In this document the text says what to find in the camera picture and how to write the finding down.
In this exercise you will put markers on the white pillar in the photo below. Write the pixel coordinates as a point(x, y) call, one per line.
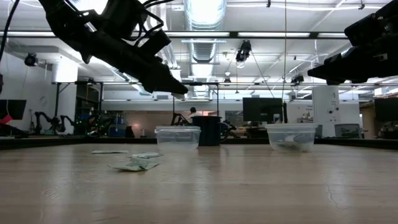
point(326, 109)

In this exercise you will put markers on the silver ventilation duct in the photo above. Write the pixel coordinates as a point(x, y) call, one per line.
point(203, 25)

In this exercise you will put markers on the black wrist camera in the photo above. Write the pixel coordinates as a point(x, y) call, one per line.
point(373, 28)
point(154, 43)

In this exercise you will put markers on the black computer monitor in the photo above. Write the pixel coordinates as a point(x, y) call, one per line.
point(262, 109)

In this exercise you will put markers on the black background gantry frame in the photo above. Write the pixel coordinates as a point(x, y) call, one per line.
point(196, 83)

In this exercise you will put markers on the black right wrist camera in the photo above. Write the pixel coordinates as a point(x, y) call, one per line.
point(373, 28)

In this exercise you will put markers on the black mug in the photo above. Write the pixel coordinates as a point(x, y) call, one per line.
point(210, 130)

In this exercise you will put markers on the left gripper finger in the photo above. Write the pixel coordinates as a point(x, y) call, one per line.
point(164, 68)
point(158, 82)

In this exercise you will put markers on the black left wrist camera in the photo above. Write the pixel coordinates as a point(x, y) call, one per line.
point(154, 43)

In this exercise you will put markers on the dark monitor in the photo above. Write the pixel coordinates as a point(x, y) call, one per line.
point(386, 109)

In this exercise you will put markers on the black overhead camera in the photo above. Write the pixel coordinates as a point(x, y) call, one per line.
point(244, 51)

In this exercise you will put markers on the round clear plastic container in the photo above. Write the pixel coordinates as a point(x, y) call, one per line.
point(291, 127)

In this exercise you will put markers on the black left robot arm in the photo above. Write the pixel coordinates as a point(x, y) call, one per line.
point(71, 9)

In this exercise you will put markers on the black background robot arms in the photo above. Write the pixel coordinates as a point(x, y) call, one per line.
point(54, 121)

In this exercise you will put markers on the rectangular clear plastic container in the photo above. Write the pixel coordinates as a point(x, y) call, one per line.
point(177, 128)

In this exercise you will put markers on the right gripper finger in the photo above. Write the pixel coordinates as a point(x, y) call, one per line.
point(335, 81)
point(334, 67)

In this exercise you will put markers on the person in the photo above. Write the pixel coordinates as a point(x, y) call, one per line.
point(193, 114)

